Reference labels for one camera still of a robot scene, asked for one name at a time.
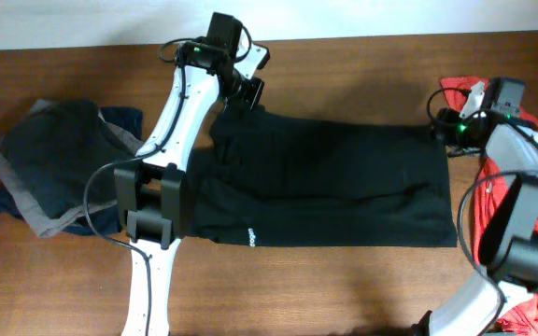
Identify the black shirt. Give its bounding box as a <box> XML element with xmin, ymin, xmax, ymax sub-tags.
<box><xmin>188</xmin><ymin>105</ymin><xmax>457</xmax><ymax>247</ymax></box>

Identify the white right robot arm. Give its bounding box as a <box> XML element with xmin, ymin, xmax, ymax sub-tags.
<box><xmin>411</xmin><ymin>111</ymin><xmax>538</xmax><ymax>335</ymax></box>

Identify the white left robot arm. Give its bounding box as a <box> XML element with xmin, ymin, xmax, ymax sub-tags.
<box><xmin>114</xmin><ymin>42</ymin><xmax>270</xmax><ymax>335</ymax></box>

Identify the navy folded garment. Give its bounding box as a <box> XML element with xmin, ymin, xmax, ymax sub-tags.
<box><xmin>0</xmin><ymin>105</ymin><xmax>145</xmax><ymax>237</ymax></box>

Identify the red shirt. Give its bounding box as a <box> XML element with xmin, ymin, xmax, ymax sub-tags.
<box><xmin>439</xmin><ymin>76</ymin><xmax>538</xmax><ymax>335</ymax></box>

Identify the dark grey folded garment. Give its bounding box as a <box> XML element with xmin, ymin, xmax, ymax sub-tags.
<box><xmin>1</xmin><ymin>100</ymin><xmax>134</xmax><ymax>218</ymax></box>

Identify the light grey folded garment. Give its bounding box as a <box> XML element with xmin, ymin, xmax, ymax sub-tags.
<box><xmin>0</xmin><ymin>99</ymin><xmax>147</xmax><ymax>238</ymax></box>

